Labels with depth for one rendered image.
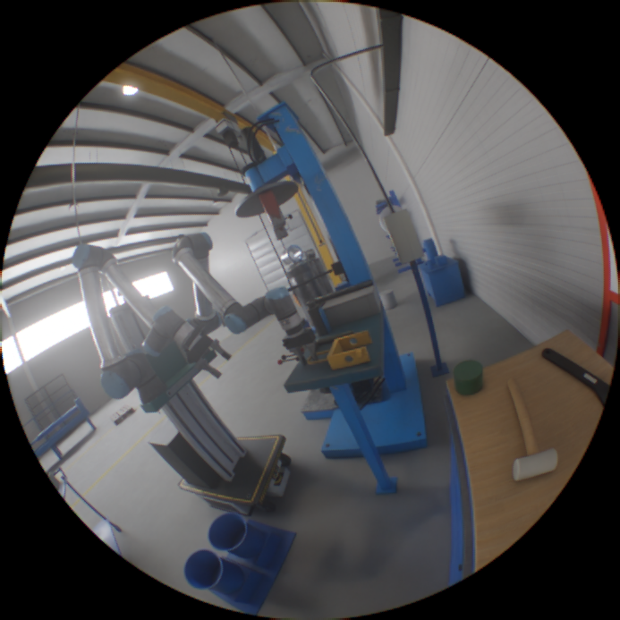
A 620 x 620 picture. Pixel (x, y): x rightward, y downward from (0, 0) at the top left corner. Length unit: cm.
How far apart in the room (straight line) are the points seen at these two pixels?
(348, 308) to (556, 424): 111
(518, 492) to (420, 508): 105
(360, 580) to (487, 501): 107
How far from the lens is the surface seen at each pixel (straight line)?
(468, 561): 59
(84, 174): 600
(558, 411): 72
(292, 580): 167
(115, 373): 110
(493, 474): 59
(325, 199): 165
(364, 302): 123
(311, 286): 175
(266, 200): 168
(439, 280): 371
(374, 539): 155
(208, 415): 173
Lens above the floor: 148
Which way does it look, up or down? 12 degrees down
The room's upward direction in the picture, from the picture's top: 24 degrees counter-clockwise
